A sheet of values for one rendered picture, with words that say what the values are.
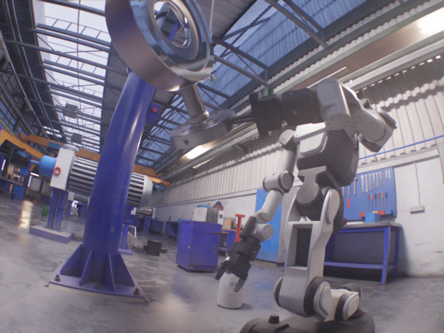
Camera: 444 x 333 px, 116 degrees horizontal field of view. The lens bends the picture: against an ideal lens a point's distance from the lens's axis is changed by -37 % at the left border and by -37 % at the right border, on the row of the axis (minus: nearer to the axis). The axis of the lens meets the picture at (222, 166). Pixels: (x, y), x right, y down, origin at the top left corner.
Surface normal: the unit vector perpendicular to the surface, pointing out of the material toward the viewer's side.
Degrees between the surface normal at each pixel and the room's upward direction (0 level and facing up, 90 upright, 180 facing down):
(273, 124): 139
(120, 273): 90
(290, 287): 79
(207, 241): 90
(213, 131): 120
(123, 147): 90
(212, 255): 90
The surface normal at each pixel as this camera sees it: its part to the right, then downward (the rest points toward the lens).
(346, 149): 0.48, -0.06
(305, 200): -0.69, -0.57
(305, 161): -0.78, 0.18
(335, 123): -0.07, 0.91
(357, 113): -0.91, -0.23
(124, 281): 0.15, -0.28
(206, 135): 0.19, 0.36
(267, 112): -0.33, 0.51
